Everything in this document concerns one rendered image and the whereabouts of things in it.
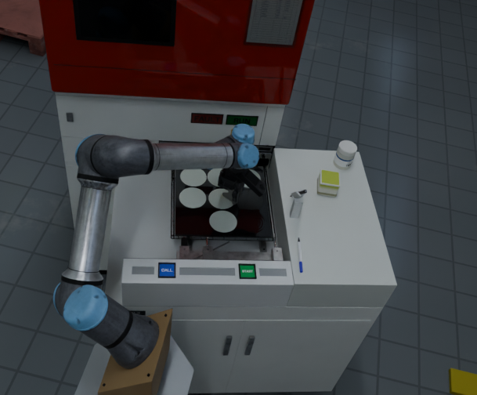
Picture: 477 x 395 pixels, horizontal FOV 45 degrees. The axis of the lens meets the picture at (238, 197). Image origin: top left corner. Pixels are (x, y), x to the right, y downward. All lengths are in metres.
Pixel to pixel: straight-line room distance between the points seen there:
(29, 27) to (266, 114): 2.51
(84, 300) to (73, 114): 0.83
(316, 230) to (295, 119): 1.97
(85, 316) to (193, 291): 0.46
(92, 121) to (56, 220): 1.15
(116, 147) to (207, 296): 0.63
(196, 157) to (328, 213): 0.66
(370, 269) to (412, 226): 1.56
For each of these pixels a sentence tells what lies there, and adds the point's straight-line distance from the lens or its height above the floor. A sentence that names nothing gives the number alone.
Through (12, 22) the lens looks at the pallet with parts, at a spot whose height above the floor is 0.14.
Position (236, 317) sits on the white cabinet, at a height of 0.74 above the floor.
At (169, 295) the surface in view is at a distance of 1.91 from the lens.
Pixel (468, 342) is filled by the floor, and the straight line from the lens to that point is 3.24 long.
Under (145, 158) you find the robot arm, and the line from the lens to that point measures 1.55.
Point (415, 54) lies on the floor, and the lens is 4.93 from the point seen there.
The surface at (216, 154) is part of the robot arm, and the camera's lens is 1.67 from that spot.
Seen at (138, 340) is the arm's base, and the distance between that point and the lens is 1.62.
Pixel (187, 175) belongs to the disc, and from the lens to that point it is 2.21.
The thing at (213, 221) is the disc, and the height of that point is 0.90.
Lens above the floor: 2.52
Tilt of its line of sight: 49 degrees down
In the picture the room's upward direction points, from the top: 11 degrees clockwise
